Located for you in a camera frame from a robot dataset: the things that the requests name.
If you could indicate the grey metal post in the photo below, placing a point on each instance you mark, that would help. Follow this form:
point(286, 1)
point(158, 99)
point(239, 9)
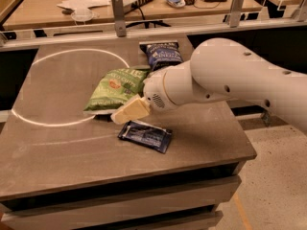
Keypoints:
point(233, 19)
point(119, 18)

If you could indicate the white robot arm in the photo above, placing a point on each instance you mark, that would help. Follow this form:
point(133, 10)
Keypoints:
point(221, 69)

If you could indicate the grey metal post right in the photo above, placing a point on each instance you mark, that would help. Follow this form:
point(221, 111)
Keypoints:
point(233, 19)

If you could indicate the blue rxbar wrapper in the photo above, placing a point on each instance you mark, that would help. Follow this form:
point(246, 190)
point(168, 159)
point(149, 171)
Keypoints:
point(152, 137)

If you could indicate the clear plastic lid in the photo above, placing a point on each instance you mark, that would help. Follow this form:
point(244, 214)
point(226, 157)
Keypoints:
point(82, 15)

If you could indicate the green jalapeno chip bag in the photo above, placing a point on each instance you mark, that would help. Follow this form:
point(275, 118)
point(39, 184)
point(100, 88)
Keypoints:
point(115, 89)

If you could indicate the wooden back desk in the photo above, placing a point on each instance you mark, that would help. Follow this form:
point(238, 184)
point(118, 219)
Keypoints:
point(48, 13)

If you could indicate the dark blue chip bag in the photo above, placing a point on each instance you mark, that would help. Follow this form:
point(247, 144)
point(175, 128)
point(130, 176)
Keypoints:
point(161, 54)

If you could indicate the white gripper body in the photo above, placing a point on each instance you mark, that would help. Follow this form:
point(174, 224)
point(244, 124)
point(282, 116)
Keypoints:
point(155, 91)

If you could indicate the white papers on desk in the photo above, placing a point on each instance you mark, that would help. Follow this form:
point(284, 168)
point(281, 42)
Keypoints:
point(75, 4)

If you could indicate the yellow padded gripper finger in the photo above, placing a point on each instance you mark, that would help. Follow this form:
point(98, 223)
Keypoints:
point(135, 108)

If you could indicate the blue white face mask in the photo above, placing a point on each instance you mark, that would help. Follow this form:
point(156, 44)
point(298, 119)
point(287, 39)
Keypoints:
point(176, 3)

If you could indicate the grey metal post left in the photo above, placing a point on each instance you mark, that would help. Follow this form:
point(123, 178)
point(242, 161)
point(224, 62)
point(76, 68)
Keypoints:
point(119, 18)

